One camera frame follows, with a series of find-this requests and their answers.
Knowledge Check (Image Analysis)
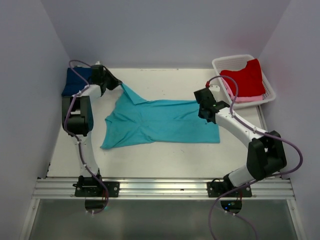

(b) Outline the turquoise t shirt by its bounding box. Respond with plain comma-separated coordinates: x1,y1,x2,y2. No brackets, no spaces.
100,84,220,150

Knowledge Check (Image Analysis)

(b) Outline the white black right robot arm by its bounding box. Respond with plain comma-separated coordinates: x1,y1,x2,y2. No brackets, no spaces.
194,88,287,197

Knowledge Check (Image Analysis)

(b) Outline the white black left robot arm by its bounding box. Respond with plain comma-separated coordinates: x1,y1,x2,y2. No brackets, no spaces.
61,63,122,199

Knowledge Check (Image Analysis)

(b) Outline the folded navy blue t shirt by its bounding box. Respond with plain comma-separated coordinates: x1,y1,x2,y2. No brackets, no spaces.
61,67,92,97

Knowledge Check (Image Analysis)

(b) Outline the red t shirt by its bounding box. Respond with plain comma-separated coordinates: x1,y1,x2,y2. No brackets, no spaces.
220,58,266,97

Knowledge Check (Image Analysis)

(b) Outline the pink t shirt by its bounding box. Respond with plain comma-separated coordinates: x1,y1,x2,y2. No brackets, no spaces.
222,79,263,103

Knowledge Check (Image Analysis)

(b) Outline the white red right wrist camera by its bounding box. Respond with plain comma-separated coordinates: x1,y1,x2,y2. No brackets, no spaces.
205,81,220,95

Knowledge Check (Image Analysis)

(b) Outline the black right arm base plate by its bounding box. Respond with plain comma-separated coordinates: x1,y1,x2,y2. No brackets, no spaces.
206,178,253,198

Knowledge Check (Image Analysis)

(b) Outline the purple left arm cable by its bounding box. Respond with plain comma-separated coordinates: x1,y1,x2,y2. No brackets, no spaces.
63,59,110,215

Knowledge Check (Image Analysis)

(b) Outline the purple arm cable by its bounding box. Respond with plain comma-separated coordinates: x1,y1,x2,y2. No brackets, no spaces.
63,59,110,215
207,75,304,240

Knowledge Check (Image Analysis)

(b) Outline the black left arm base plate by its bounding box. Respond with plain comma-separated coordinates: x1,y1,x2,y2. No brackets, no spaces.
72,175,120,198

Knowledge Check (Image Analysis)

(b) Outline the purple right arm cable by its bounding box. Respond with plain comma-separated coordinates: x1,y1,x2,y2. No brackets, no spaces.
207,75,304,240

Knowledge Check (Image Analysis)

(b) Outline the aluminium mounting rail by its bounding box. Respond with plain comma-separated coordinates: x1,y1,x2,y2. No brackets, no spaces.
31,106,296,201

